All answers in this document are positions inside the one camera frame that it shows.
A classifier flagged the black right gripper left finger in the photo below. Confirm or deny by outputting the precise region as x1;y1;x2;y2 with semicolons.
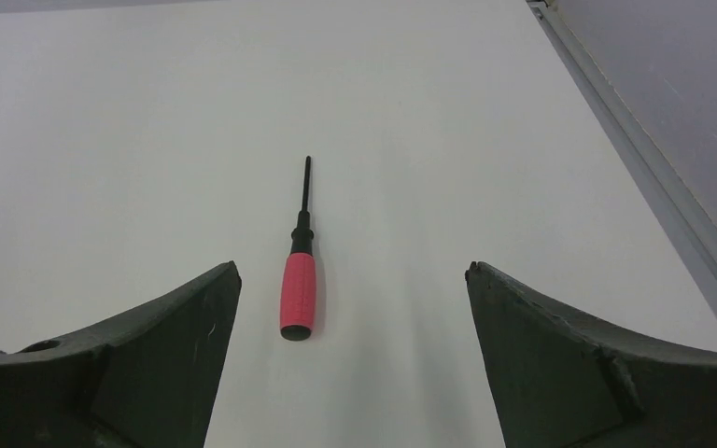
0;262;242;447

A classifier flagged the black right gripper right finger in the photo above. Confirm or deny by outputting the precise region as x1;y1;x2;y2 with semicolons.
465;262;717;447

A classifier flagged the red handled black screwdriver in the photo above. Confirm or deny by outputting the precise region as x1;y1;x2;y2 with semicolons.
279;156;316;342

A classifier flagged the grey metal table edge rail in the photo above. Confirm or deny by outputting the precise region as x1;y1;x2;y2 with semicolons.
527;1;717;317

